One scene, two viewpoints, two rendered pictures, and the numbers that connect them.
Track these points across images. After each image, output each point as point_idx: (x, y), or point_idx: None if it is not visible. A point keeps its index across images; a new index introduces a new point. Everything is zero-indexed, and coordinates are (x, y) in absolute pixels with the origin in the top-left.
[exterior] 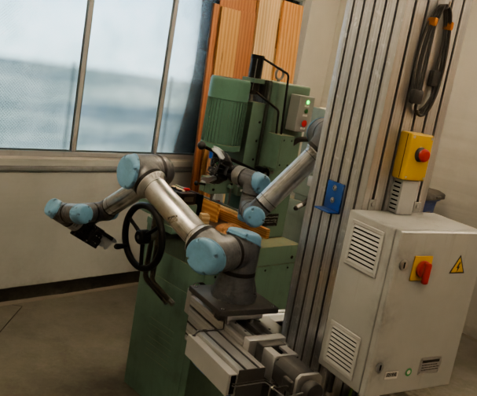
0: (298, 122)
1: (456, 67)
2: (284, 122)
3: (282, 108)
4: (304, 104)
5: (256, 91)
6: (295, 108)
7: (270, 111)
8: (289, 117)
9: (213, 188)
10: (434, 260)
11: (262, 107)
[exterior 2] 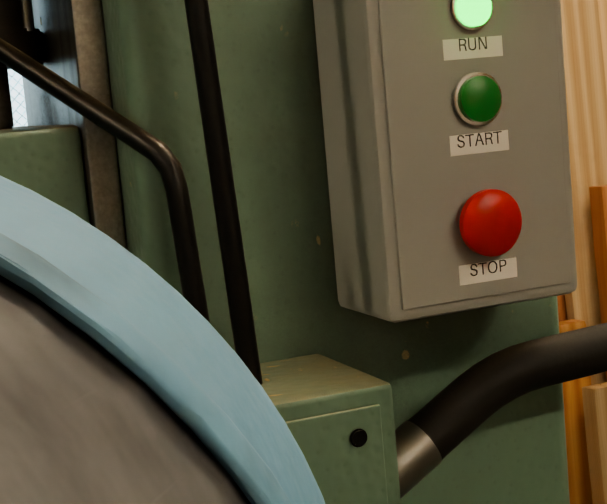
0: (413, 233)
1: None
2: (321, 254)
3: (246, 132)
4: (437, 40)
5: None
6: (356, 93)
7: (130, 181)
8: (340, 196)
9: None
10: None
11: (51, 163)
